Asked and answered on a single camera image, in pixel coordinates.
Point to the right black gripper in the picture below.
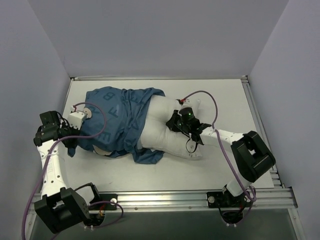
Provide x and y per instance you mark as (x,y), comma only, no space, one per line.
(173,122)

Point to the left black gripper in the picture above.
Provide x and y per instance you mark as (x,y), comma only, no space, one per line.
(69,135)

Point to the white pillow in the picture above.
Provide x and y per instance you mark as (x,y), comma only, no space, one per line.
(157,136)

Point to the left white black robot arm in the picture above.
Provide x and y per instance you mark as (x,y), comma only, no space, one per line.
(60,206)

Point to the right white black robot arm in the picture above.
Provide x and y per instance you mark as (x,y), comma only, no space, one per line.
(246,153)

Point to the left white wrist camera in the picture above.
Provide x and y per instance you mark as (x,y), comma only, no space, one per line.
(76,118)

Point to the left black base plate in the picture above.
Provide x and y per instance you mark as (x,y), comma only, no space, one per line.
(111,198)

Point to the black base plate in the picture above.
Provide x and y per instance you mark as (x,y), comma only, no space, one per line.
(219,199)
(111,198)

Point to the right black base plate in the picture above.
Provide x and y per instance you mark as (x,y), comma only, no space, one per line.
(219,199)

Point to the aluminium front rail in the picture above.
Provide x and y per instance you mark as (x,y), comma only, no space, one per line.
(197,200)

